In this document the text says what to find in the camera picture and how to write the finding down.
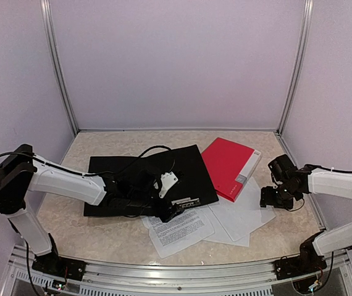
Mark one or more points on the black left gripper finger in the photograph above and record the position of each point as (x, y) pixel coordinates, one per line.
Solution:
(177, 210)
(168, 217)

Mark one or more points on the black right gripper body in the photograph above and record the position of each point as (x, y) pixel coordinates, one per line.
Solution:
(281, 198)

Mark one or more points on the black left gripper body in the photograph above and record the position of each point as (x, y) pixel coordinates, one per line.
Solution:
(139, 199)

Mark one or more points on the black clip folder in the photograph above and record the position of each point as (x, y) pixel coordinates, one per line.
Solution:
(121, 174)

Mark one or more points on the white paper sheet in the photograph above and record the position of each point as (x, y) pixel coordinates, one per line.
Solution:
(244, 216)

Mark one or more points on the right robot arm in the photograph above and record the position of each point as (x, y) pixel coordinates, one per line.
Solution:
(319, 181)

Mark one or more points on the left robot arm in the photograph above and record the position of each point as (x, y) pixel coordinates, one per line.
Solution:
(23, 171)

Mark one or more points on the silver metal folder clip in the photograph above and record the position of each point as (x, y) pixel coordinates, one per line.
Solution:
(187, 202)

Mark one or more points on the red plastic folder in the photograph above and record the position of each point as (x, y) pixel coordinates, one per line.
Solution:
(230, 166)

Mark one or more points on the printed text paper sheet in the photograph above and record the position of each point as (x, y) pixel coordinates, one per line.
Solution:
(183, 231)

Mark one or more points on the white paper sheet underneath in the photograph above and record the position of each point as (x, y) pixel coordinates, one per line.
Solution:
(220, 235)

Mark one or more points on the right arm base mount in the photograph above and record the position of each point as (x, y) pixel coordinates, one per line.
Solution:
(308, 261)

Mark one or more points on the front aluminium frame rail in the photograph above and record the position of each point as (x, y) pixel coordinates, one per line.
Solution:
(104, 278)

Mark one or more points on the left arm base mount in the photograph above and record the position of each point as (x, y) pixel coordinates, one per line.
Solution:
(61, 267)

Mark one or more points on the right aluminium corner post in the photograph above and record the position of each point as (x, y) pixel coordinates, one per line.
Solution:
(297, 66)

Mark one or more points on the aluminium corner post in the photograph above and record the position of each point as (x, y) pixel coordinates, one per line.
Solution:
(56, 64)
(297, 66)

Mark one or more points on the left aluminium corner post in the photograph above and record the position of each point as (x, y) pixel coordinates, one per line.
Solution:
(56, 64)

